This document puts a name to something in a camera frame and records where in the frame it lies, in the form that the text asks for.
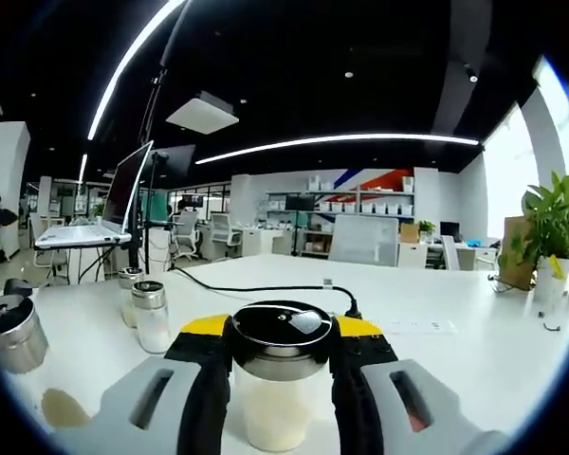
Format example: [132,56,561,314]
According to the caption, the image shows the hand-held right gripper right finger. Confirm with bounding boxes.
[330,315,511,455]

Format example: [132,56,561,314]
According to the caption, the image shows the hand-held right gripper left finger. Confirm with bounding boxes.
[56,314,232,455]

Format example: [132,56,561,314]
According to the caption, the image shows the large seasoning bottle brown powder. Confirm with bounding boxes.
[0,293,95,428]

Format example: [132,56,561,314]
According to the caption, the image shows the large seasoning bottle white grains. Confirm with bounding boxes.
[228,299,337,452]

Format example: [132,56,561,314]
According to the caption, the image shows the small seasoning bottle white powder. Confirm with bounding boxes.
[130,280,172,355]

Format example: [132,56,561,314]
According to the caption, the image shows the small seasoning bottle beige powder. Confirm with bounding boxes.
[117,266,146,329]

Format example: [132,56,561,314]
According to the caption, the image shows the black laptop stand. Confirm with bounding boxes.
[78,231,146,285]

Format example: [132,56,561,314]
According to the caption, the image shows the white mesh office chair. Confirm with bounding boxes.
[327,213,400,267]

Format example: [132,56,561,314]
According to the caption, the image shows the silver open laptop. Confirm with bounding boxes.
[33,140,156,251]

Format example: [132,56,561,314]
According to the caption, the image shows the white plain chair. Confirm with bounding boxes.
[440,234,464,270]

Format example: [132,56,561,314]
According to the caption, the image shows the white swivel office chair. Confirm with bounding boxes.
[173,210,200,260]
[211,212,243,260]

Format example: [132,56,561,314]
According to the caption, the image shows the shelving unit with white bins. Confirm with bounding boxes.
[265,174,416,260]

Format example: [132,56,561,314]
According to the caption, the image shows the brown paper bag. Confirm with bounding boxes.
[500,216,540,291]

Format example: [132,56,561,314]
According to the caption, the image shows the small black monitor on stand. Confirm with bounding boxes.
[284,194,317,257]

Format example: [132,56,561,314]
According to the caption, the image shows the white patterned paper cup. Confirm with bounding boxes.
[533,270,569,304]

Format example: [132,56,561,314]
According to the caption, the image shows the black mounted monitor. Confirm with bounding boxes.
[149,144,196,179]

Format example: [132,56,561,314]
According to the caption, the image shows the large green potted plant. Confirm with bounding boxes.
[497,171,569,285]

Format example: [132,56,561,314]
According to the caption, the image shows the white ceiling air conditioner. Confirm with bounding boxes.
[165,91,241,135]

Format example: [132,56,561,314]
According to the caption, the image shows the large black hanging display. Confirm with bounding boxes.
[158,0,195,67]

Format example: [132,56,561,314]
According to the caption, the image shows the black power cable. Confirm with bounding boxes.
[170,266,364,319]

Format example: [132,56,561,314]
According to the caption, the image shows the white cable bundle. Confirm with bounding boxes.
[486,272,516,294]

